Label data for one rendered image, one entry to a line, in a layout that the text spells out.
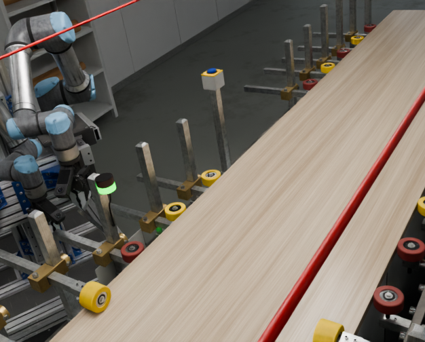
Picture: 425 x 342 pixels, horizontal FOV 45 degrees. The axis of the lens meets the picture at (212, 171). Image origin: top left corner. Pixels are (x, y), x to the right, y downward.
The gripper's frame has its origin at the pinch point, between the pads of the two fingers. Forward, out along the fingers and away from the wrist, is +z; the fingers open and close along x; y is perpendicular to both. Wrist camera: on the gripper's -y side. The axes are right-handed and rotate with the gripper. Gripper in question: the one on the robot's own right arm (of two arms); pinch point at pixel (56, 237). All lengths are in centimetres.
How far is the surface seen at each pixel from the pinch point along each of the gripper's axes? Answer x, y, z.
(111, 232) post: -2.9, -30.0, -9.6
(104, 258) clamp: 4.1, -30.8, -3.2
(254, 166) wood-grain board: -62, -55, -8
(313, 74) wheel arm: -174, -33, -3
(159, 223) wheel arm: -23.6, -33.1, 0.3
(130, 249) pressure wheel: 0.6, -41.4, -8.3
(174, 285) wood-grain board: 8, -66, -8
